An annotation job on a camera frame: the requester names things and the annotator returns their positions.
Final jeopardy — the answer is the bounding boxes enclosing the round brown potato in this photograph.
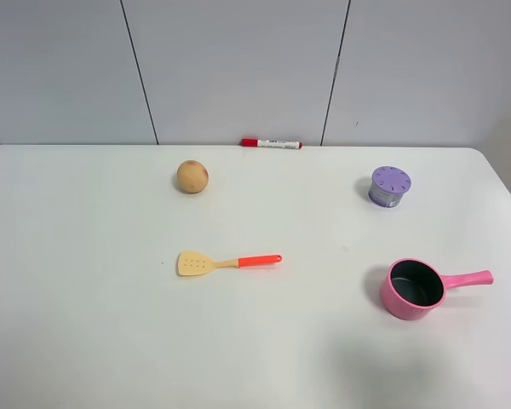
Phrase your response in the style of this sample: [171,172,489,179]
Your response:
[176,160,210,194]

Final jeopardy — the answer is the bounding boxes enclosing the purple lidded can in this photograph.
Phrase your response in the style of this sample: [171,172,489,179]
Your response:
[368,166,412,208]

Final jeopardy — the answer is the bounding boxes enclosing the yellow spatula orange handle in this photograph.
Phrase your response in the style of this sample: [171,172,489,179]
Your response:
[176,251,282,277]

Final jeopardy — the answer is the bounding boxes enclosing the red whiteboard marker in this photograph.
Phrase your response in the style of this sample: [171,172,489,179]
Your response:
[240,138,303,150]

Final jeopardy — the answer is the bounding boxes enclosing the pink toy saucepan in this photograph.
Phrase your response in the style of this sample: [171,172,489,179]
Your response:
[380,258,494,320]

